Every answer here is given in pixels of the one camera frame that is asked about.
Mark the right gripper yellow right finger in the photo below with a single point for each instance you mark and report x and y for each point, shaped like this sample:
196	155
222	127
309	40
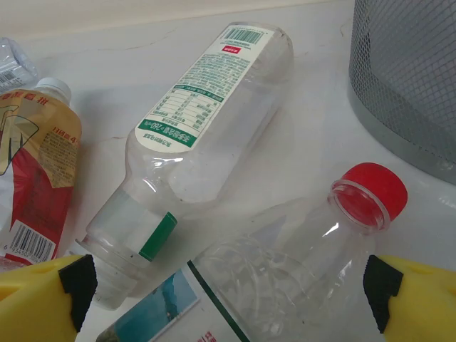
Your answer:
427	306

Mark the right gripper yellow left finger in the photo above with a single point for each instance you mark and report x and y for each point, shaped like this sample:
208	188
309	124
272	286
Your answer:
28	306

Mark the clear bottle red cap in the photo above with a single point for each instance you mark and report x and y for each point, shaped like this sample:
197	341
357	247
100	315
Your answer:
303	249

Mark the grey metal mesh bin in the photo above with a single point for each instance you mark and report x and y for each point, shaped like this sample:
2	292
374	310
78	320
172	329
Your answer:
402	71

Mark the red gold label bottle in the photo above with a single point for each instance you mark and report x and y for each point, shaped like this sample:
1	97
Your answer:
39	160

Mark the clear bottle green white label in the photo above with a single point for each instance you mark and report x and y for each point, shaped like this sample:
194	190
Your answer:
199	142

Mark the bluish clear bottle white cap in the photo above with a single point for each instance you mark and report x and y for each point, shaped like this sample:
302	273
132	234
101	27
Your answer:
14	64

